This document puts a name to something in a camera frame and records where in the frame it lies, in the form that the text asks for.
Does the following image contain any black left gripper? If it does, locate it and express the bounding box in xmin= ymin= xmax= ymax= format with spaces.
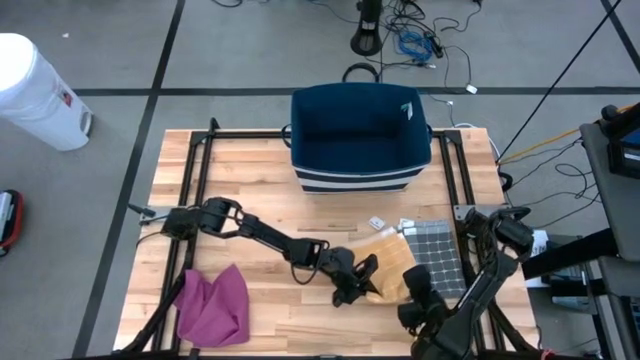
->
xmin=318 ymin=247 xmax=382 ymax=308

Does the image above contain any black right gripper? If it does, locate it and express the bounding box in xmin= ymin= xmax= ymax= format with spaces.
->
xmin=396 ymin=291 xmax=452 ymax=332

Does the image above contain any orange checked kitchen towel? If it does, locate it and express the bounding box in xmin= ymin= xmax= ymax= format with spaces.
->
xmin=347 ymin=225 xmax=418 ymax=305

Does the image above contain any grey checked kitchen towel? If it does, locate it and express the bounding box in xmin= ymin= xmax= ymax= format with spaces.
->
xmin=402 ymin=219 xmax=469 ymax=300

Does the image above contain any purple cloth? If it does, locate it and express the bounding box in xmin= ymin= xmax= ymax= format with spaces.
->
xmin=173 ymin=264 xmax=251 ymax=348

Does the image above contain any navy white striped fabric basket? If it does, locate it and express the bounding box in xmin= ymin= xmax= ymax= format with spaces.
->
xmin=280 ymin=82 xmax=434 ymax=195

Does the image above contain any white paper sign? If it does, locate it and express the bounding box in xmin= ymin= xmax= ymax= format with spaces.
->
xmin=524 ymin=229 xmax=551 ymax=289

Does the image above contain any grey cart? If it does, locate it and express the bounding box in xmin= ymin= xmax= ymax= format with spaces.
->
xmin=579 ymin=122 xmax=640 ymax=262

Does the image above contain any black stand base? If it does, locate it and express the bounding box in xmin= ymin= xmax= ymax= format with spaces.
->
xmin=349 ymin=0 xmax=384 ymax=56

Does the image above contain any black power strip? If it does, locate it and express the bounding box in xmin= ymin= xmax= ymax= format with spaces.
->
xmin=424 ymin=32 xmax=445 ymax=59

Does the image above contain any black box device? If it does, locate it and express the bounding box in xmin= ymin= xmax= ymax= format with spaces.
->
xmin=599 ymin=103 xmax=640 ymax=179

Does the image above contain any thin black pole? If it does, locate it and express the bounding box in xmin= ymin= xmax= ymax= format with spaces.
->
xmin=497 ymin=0 xmax=624 ymax=164

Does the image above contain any red black device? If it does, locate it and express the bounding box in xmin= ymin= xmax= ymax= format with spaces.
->
xmin=0 ymin=189 xmax=25 ymax=259

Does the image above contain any white trash can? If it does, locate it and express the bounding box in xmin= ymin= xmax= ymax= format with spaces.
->
xmin=0 ymin=32 xmax=95 ymax=152

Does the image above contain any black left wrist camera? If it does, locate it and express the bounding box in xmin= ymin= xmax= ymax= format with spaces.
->
xmin=356 ymin=253 xmax=380 ymax=283

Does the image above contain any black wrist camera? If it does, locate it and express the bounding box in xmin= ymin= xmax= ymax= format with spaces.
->
xmin=356 ymin=253 xmax=380 ymax=283
xmin=402 ymin=264 xmax=433 ymax=298

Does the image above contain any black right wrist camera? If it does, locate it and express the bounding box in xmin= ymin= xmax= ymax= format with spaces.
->
xmin=402 ymin=264 xmax=433 ymax=298

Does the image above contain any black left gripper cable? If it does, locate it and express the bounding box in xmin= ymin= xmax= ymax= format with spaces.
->
xmin=289 ymin=249 xmax=322 ymax=286

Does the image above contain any black table frame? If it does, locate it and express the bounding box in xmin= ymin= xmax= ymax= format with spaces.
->
xmin=119 ymin=117 xmax=541 ymax=360

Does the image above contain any yellow cable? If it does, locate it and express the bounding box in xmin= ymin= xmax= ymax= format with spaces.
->
xmin=499 ymin=102 xmax=640 ymax=166

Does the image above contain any black coiled cable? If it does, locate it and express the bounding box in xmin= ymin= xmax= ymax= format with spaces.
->
xmin=342 ymin=62 xmax=381 ymax=84

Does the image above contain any blue cable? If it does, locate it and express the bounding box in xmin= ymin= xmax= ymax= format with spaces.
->
xmin=397 ymin=30 xmax=434 ymax=64

